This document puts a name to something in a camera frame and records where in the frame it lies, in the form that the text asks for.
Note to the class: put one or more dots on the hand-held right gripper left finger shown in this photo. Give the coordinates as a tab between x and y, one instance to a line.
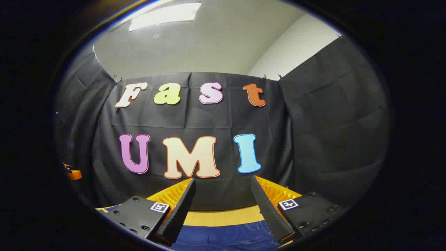
183	209

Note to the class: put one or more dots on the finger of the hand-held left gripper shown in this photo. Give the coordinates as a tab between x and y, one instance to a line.
74	173

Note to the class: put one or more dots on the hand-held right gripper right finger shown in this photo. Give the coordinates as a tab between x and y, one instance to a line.
268	209

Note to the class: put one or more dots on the blue denim jeans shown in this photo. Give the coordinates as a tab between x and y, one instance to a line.
226	238

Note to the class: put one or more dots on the black backdrop cloth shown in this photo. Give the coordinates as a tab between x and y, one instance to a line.
209	118

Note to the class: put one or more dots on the ceiling light panel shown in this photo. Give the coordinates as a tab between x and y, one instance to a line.
163	15

